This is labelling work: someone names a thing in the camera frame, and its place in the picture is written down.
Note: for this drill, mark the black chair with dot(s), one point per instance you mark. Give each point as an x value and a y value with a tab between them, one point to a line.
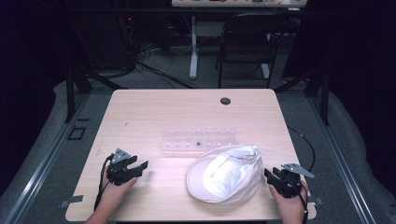
249	49

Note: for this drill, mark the white cap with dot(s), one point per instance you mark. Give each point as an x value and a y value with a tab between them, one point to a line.
224	177

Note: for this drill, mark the clear acrylic rack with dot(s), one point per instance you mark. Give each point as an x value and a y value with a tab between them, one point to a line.
190	146

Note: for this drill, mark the black metal stand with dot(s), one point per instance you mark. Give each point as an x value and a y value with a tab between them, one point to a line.
70	93
324	99

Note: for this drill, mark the grey metal table bracket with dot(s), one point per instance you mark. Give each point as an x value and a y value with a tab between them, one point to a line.
315	201
71	200

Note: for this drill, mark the person's left hand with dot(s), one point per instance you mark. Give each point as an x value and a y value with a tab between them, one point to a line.
112	194

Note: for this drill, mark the aluminium floor rail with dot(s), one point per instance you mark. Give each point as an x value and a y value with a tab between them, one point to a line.
342	165
40	165

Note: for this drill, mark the person's right hand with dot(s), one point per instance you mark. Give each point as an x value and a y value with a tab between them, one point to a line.
291	207

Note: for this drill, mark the white desk leg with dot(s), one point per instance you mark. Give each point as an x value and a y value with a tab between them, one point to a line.
194	53

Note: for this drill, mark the black table grommet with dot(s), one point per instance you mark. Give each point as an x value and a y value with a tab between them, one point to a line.
225	100

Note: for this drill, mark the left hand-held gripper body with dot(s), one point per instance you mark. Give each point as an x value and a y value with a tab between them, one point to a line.
120	174

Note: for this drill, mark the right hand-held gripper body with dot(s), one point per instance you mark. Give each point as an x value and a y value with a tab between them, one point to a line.
289	185

